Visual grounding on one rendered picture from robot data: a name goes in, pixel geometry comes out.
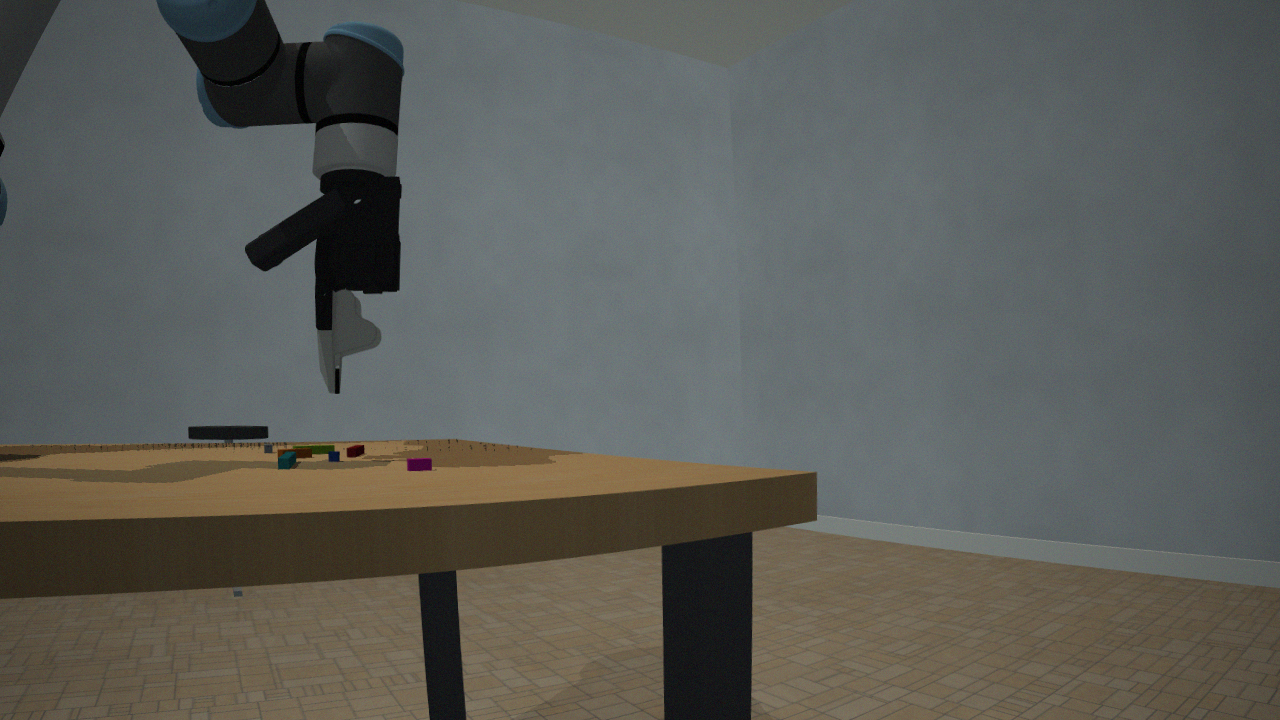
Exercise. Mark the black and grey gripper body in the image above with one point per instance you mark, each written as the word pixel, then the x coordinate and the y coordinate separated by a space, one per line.
pixel 352 250

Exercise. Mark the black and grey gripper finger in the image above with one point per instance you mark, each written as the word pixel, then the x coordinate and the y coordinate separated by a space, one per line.
pixel 338 357
pixel 349 331

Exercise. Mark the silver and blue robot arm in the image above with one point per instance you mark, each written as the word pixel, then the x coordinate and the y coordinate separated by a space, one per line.
pixel 349 85

